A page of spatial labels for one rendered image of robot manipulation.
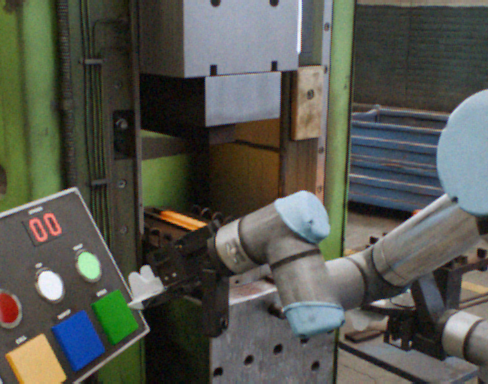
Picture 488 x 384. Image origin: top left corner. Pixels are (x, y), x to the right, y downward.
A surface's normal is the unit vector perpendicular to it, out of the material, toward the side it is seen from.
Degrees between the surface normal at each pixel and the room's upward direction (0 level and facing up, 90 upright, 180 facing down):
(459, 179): 83
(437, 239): 106
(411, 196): 90
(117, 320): 60
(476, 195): 83
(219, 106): 90
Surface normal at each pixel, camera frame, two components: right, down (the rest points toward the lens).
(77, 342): 0.78, -0.36
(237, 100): 0.63, 0.25
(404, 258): -0.65, 0.48
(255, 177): -0.78, 0.20
